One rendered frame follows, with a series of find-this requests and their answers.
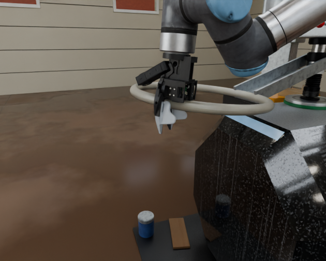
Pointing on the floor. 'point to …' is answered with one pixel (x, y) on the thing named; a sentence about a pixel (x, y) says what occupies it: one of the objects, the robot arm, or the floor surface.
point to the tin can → (146, 223)
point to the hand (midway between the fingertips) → (163, 126)
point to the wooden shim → (178, 233)
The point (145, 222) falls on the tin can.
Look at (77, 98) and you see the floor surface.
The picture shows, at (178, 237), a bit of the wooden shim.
